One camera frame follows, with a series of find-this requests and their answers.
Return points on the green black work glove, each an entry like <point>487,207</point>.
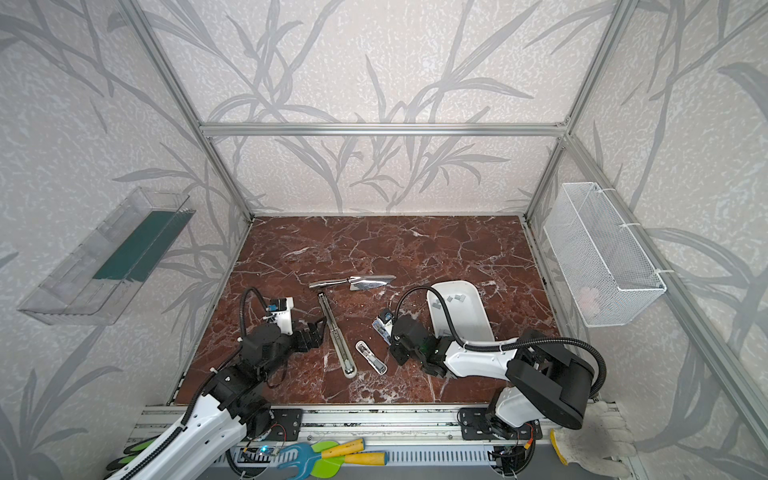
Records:
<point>129,454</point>

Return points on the small white stapler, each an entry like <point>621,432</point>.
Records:
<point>378,365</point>

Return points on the pink object in basket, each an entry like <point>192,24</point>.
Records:
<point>589,302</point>

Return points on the green trowel yellow handle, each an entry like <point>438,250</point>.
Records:
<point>329,467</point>

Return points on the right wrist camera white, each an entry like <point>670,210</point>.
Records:
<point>386,316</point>

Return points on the black white stapler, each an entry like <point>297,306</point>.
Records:
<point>341,347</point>

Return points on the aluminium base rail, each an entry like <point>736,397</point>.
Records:
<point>413,435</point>

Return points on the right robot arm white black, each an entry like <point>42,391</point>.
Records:
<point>549,378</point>

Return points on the white wire mesh basket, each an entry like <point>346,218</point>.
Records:
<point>595,247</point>

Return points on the white plastic tray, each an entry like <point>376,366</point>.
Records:
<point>469,317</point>

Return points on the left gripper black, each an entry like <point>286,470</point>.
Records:
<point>302,336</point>

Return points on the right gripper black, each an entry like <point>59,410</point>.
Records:
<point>395,330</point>

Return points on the white knit work glove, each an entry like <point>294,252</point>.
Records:
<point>603,436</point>

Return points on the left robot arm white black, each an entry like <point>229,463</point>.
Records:
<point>227,408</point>

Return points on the clear acrylic wall shelf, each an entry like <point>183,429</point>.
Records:
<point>95,283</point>

